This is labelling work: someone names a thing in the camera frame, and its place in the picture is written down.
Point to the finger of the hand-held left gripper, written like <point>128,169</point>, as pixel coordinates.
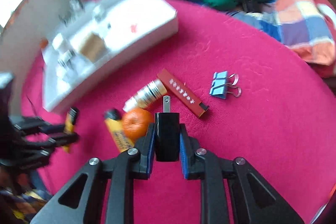
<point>39,125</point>
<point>57,141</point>

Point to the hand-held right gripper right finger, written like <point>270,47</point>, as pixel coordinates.
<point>183,158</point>

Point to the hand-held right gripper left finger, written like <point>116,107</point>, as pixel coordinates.
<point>151,153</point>

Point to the black charger plug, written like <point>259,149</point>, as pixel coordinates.
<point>166,134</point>

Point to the tangerine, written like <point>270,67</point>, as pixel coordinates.
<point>135,123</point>

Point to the yellow glue tube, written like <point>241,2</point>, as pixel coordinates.
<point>115,132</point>

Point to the yellow dropper bottle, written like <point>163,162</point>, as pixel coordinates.
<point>147,94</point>

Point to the blue binder clip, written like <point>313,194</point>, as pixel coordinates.
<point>220,77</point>
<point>219,90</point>

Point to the white tray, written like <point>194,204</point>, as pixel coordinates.
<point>147,19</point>

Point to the colourful patterned cloth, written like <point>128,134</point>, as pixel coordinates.
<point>18,203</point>

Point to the pink tablecloth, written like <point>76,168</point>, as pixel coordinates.
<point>262,134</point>

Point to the small orange object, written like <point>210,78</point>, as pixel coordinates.
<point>44,43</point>

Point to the brown small box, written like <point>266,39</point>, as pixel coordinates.
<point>92,47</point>

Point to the checkered blanket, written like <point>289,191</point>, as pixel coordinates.
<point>302,24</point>

